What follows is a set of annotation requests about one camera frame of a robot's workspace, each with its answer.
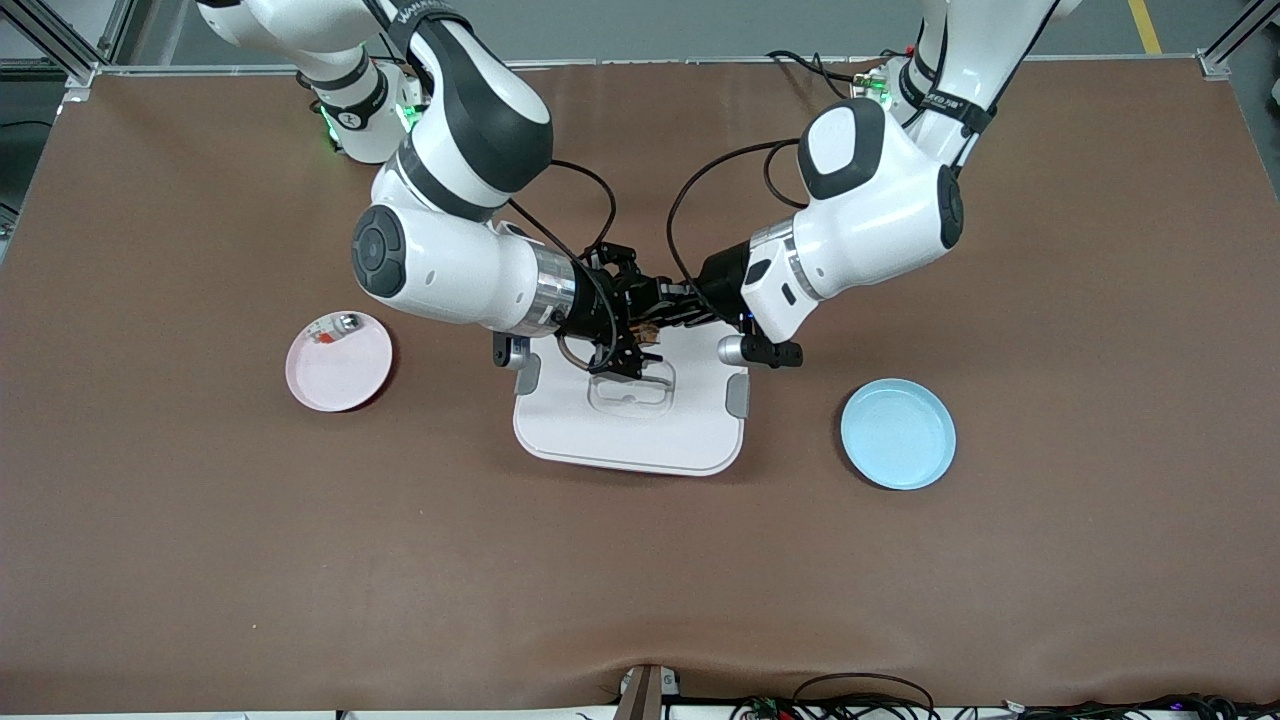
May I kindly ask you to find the white lidded storage box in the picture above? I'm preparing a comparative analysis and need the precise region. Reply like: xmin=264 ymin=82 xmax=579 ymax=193
xmin=512 ymin=325 xmax=751 ymax=477

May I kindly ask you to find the brown table cover sheet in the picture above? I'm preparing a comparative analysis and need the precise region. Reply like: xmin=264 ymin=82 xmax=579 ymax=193
xmin=0 ymin=58 xmax=1280 ymax=716

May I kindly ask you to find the light blue round plate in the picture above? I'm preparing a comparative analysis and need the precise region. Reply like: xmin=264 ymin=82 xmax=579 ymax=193
xmin=840 ymin=378 xmax=958 ymax=491

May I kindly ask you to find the pink round plate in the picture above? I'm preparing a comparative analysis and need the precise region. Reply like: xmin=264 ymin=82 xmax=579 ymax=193
xmin=286 ymin=310 xmax=393 ymax=414

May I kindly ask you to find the silver table edge rail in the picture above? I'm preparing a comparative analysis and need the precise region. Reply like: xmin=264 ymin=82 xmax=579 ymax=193
xmin=95 ymin=55 xmax=1226 ymax=77

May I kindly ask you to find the black left base cable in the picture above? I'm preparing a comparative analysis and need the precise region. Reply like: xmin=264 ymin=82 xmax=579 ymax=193
xmin=765 ymin=48 xmax=886 ymax=109

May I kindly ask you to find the white red electrical switch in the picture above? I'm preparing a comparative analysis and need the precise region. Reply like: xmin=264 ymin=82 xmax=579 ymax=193
xmin=305 ymin=312 xmax=363 ymax=346

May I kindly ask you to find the brown mount bracket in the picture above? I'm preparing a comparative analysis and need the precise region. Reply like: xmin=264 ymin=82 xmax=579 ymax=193
xmin=615 ymin=663 xmax=683 ymax=720

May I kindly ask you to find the tangled wire bundle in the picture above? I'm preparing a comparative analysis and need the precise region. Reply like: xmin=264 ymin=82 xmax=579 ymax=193
xmin=730 ymin=672 xmax=1280 ymax=720

